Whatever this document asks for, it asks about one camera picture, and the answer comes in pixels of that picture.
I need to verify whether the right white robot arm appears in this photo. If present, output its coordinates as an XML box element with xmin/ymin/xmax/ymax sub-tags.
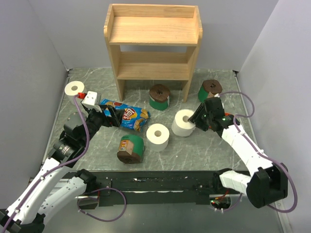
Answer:
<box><xmin>189</xmin><ymin>97</ymin><xmax>288</xmax><ymax>208</ymax></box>

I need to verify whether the green roll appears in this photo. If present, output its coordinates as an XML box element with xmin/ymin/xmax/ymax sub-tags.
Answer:
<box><xmin>149</xmin><ymin>84</ymin><xmax>171</xmax><ymax>111</ymax></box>
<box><xmin>117</xmin><ymin>134</ymin><xmax>144</xmax><ymax>164</ymax></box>
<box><xmin>198</xmin><ymin>80</ymin><xmax>223</xmax><ymax>102</ymax></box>

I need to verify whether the white paper roll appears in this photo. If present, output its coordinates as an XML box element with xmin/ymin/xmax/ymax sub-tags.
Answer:
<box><xmin>65</xmin><ymin>81</ymin><xmax>87</xmax><ymax>105</ymax></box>
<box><xmin>146</xmin><ymin>123</ymin><xmax>170</xmax><ymax>152</ymax></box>
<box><xmin>172</xmin><ymin>109</ymin><xmax>195</xmax><ymax>137</ymax></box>

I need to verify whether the blue Lays chip bag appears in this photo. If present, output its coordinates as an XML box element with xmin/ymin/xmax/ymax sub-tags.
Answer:
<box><xmin>101</xmin><ymin>99</ymin><xmax>151</xmax><ymax>132</ymax></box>

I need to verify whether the green wrapped roll middle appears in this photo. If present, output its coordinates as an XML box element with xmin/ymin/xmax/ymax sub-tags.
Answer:
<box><xmin>149</xmin><ymin>84</ymin><xmax>171</xmax><ymax>111</ymax></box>

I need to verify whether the green roll front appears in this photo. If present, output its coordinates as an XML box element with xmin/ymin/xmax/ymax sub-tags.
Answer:
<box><xmin>117</xmin><ymin>134</ymin><xmax>144</xmax><ymax>164</ymax></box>

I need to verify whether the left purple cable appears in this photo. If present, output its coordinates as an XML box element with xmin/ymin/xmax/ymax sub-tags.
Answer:
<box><xmin>3</xmin><ymin>94</ymin><xmax>90</xmax><ymax>233</ymax></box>

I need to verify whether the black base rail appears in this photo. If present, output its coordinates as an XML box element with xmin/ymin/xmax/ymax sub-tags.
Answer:
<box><xmin>67</xmin><ymin>169</ymin><xmax>251</xmax><ymax>207</ymax></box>

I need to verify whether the green wrapped roll right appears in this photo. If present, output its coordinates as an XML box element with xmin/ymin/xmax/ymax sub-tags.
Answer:
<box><xmin>198</xmin><ymin>80</ymin><xmax>223</xmax><ymax>102</ymax></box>

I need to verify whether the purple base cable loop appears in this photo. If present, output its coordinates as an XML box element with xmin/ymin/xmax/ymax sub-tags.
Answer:
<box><xmin>77</xmin><ymin>187</ymin><xmax>127</xmax><ymax>223</ymax></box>

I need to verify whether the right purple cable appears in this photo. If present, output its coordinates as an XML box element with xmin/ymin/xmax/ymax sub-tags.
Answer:
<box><xmin>217</xmin><ymin>91</ymin><xmax>297</xmax><ymax>214</ymax></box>

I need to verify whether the wooden two-tier shelf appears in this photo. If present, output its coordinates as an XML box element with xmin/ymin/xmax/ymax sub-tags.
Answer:
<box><xmin>103</xmin><ymin>3</ymin><xmax>203</xmax><ymax>101</ymax></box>

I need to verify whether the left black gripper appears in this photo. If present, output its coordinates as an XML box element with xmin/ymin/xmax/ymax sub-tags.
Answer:
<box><xmin>80</xmin><ymin>104</ymin><xmax>124</xmax><ymax>146</ymax></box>

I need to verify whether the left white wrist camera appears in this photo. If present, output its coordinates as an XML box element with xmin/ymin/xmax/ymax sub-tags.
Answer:
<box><xmin>81</xmin><ymin>91</ymin><xmax>102</xmax><ymax>113</ymax></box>

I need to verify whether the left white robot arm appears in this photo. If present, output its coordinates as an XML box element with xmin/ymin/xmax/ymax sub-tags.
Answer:
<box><xmin>0</xmin><ymin>105</ymin><xmax>124</xmax><ymax>233</ymax></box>

